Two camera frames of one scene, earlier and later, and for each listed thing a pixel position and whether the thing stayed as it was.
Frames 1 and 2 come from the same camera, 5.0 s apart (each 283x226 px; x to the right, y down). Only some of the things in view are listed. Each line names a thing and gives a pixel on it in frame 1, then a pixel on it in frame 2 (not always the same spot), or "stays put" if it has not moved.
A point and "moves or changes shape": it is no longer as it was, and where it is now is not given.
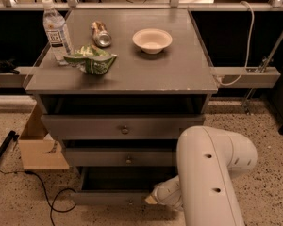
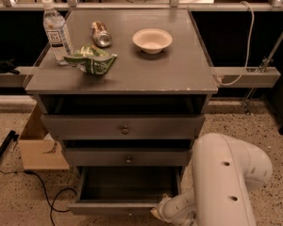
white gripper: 162,192 → 167,208
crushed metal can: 101,36 stays put
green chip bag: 91,59 stays put
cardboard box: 40,151 stays put
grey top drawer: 116,127 stays put
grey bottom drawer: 119,185 moves or changes shape
